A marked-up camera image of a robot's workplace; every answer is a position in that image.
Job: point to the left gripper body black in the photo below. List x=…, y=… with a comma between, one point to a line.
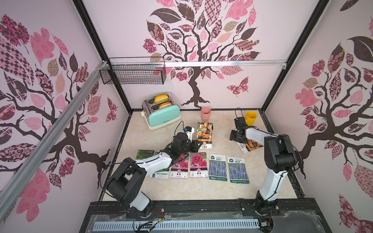
x=189, y=147

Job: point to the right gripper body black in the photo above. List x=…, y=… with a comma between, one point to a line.
x=236, y=136

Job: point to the hollyhock seed packet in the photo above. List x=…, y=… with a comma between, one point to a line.
x=198, y=165
x=180, y=169

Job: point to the marigold seed packet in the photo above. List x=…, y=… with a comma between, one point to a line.
x=249, y=146
x=204, y=135

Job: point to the green gourd seed packet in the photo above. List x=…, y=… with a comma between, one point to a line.
x=161, y=174

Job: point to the lavender seed packet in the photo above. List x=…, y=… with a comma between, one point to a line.
x=237, y=170
x=217, y=168

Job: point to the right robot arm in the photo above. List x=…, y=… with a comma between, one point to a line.
x=279, y=157

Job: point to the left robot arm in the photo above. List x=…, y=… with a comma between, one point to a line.
x=126, y=181

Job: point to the yellow mug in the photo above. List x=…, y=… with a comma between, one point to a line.
x=250, y=118

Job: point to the pink cup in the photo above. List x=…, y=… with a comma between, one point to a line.
x=205, y=114

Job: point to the mint green toaster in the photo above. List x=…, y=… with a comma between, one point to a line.
x=156, y=118

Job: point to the toast slice front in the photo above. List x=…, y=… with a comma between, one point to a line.
x=165, y=105

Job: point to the toast slice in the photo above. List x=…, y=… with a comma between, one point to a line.
x=161, y=98
x=165, y=105

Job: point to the toast slice rear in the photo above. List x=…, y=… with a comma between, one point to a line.
x=161, y=98

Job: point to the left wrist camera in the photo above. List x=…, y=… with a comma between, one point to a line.
x=189, y=131

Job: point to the black wire basket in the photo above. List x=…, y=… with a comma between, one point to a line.
x=134, y=70

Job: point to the aluminium rail back wall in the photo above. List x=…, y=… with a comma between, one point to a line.
x=207, y=63

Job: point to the aluminium rail wall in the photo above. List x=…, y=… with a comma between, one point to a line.
x=207, y=63
x=17, y=183

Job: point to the white slotted cable duct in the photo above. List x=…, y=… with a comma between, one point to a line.
x=172, y=225

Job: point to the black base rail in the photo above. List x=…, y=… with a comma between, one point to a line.
x=289, y=216

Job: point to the aluminium rail left wall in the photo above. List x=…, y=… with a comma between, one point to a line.
x=17, y=183

